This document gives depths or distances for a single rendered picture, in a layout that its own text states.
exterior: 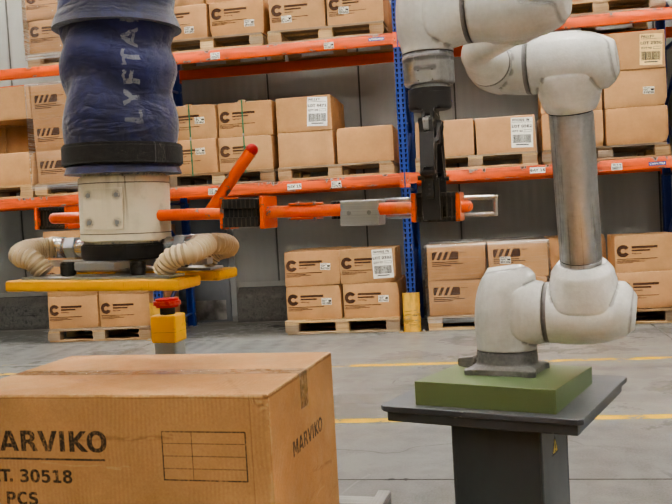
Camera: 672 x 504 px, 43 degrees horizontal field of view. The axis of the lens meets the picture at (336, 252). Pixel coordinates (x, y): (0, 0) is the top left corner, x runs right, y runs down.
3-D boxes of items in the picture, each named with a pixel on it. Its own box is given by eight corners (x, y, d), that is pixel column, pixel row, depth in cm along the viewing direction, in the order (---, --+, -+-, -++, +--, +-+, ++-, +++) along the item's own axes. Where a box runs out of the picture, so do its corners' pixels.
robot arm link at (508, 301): (483, 344, 230) (480, 263, 230) (551, 345, 223) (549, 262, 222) (468, 352, 215) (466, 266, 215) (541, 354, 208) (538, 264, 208)
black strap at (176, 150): (36, 166, 154) (35, 144, 154) (101, 171, 176) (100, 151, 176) (151, 161, 148) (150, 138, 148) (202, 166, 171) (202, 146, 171)
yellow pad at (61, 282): (4, 292, 153) (3, 264, 153) (36, 286, 163) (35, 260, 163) (178, 291, 145) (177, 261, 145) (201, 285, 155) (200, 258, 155)
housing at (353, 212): (339, 226, 149) (339, 200, 149) (348, 225, 156) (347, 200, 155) (378, 225, 147) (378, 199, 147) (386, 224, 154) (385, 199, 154)
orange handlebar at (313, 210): (-6, 229, 166) (-7, 211, 166) (77, 225, 195) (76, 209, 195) (471, 216, 144) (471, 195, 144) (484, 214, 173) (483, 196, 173)
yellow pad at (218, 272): (62, 282, 172) (61, 257, 171) (88, 278, 181) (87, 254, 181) (220, 281, 164) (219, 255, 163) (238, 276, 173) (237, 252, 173)
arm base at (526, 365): (469, 363, 234) (469, 343, 233) (550, 366, 224) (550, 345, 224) (447, 374, 217) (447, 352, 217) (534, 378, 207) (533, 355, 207)
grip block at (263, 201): (218, 230, 153) (217, 197, 153) (237, 228, 163) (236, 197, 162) (262, 228, 151) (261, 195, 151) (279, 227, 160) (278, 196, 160)
